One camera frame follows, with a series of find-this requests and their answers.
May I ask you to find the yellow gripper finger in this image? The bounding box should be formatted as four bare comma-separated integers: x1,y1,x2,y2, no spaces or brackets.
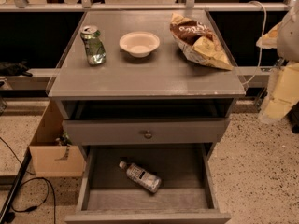
258,63,299,124
256,23,280,49

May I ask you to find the clear plastic water bottle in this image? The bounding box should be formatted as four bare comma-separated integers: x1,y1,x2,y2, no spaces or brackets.
119,161,162,193

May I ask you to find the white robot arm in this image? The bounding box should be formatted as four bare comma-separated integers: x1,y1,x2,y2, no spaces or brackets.
256,2,299,124

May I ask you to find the grey wooden drawer cabinet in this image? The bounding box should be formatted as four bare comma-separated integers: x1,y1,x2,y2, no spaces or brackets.
45,8,247,224

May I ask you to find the closed grey drawer with knob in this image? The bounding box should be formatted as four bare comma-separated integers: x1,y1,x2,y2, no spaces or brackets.
63,119,229,146

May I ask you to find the open grey lower drawer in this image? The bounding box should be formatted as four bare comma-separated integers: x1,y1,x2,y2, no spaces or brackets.
65,144,230,224

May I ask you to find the brown yellow chip bag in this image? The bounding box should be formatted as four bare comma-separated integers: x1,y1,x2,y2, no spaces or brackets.
170,13,233,70

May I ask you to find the white paper bowl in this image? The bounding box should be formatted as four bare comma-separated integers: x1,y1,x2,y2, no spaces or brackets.
119,32,160,58

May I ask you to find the crushed green soda can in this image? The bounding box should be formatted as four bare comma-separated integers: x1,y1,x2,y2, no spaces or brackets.
80,25,106,66

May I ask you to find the cardboard box on floor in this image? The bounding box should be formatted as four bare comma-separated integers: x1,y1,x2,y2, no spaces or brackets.
29,102,85,177

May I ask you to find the black object on ledge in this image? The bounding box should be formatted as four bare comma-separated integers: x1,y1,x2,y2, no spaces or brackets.
0,61,33,77

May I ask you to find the white hanging cable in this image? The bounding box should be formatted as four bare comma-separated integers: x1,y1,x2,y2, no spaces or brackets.
241,0,269,86

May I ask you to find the black floor cable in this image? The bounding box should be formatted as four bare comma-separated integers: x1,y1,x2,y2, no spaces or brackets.
0,136,57,224

